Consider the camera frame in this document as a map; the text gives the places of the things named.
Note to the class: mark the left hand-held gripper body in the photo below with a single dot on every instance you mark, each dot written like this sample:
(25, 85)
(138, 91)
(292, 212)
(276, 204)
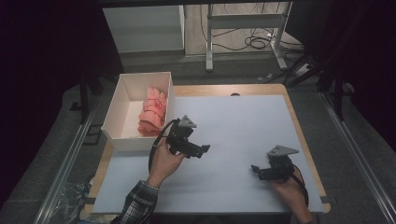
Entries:
(182, 140)

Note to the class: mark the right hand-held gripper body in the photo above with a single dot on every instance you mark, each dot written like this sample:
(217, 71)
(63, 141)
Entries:
(278, 168)

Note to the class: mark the pink cloth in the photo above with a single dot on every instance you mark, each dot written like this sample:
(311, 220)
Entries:
(152, 115)

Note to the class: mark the white box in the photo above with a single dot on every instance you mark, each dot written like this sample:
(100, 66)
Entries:
(124, 137)

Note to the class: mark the person's right hand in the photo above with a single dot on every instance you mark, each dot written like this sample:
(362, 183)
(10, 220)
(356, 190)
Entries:
(289, 194)

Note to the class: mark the person's left hand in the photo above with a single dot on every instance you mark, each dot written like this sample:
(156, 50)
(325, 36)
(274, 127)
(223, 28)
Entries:
(162, 165)

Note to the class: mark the white table mat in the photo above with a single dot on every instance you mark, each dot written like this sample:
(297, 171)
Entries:
(230, 130)

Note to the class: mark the black stand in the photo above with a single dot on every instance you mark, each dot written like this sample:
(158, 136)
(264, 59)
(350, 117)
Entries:
(87, 96)
(334, 87)

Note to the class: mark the white cabinet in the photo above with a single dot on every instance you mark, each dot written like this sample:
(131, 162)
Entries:
(143, 29)

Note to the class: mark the clear plastic bag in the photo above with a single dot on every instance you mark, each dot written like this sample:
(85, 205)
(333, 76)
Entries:
(73, 202)

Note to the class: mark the aluminium rail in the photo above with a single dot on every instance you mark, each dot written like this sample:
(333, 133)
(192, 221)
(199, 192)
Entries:
(358, 155)
(67, 161)

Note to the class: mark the grey metal desk frame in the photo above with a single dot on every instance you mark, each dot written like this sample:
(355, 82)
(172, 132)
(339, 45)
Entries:
(246, 21)

